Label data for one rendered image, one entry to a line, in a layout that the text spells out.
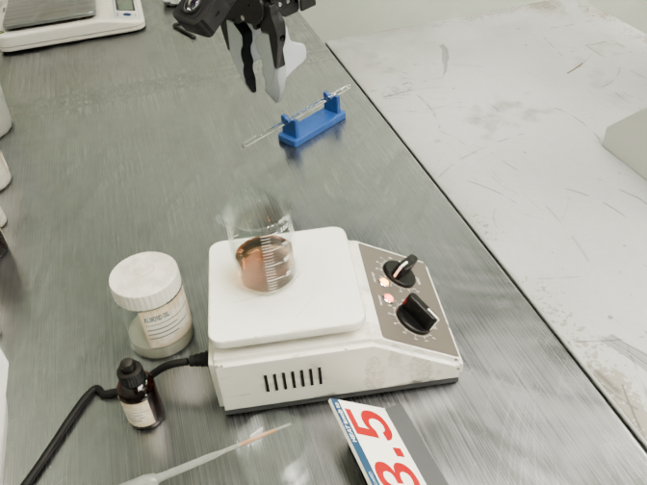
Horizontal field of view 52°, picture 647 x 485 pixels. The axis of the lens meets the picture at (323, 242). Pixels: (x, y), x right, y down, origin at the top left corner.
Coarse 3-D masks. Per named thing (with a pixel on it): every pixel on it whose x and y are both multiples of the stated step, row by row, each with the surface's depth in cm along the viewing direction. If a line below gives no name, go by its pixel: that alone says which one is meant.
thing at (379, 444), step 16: (352, 416) 49; (368, 416) 50; (368, 432) 49; (384, 432) 50; (368, 448) 47; (384, 448) 48; (400, 448) 49; (384, 464) 47; (400, 464) 48; (384, 480) 45; (400, 480) 46; (416, 480) 47
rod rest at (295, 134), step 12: (324, 96) 89; (336, 96) 88; (324, 108) 91; (336, 108) 89; (300, 120) 89; (312, 120) 89; (324, 120) 88; (336, 120) 89; (288, 132) 86; (300, 132) 86; (312, 132) 86; (288, 144) 86; (300, 144) 86
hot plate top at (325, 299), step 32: (224, 256) 56; (320, 256) 55; (224, 288) 53; (320, 288) 52; (352, 288) 52; (224, 320) 50; (256, 320) 50; (288, 320) 50; (320, 320) 49; (352, 320) 49
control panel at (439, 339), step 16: (368, 256) 58; (384, 256) 60; (400, 256) 61; (368, 272) 56; (416, 272) 60; (384, 288) 56; (400, 288) 57; (416, 288) 58; (432, 288) 59; (384, 304) 54; (400, 304) 55; (432, 304) 57; (384, 320) 52; (384, 336) 51; (400, 336) 52; (416, 336) 53; (432, 336) 54; (448, 336) 55; (448, 352) 53
